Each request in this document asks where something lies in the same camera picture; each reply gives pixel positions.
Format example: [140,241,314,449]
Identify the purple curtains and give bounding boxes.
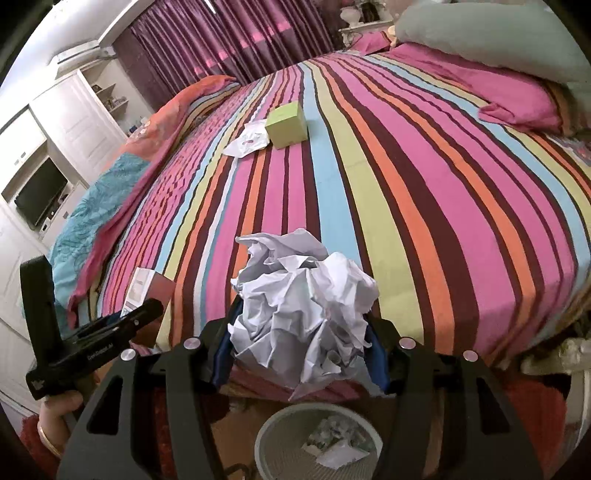
[113,1,342,110]

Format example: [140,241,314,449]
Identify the white bedside table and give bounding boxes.
[339,1,394,47]

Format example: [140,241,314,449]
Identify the pale green pillow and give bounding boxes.
[394,2,590,118]

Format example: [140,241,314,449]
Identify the colourful striped bed sheet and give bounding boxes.
[66,48,591,370]

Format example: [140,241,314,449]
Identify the white air conditioner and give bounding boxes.
[48,40,115,79]

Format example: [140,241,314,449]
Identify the green cardboard box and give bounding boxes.
[266,101,308,149]

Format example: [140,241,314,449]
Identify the white wardrobe unit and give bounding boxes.
[1,59,152,416]

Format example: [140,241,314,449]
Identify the white paper scrap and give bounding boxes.
[315,440,370,470]

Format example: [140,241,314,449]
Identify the teal floral blanket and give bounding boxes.
[49,153,148,333]

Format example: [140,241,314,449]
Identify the black television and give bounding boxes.
[14,158,67,227]

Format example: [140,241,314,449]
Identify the pale green mesh waste basket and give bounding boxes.
[254,403,383,479]

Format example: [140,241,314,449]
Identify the white green printed wrapper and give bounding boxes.
[301,432,334,457]

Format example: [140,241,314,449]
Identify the pink pillow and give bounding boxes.
[349,31,572,135]

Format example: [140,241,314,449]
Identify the person's left hand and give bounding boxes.
[37,391,83,458]

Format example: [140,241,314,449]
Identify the white plastic wrapper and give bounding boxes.
[222,119,270,159]

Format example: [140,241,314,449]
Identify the red white booklet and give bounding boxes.
[120,267,175,347]

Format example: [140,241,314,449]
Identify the white paper ball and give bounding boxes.
[312,415,363,443]

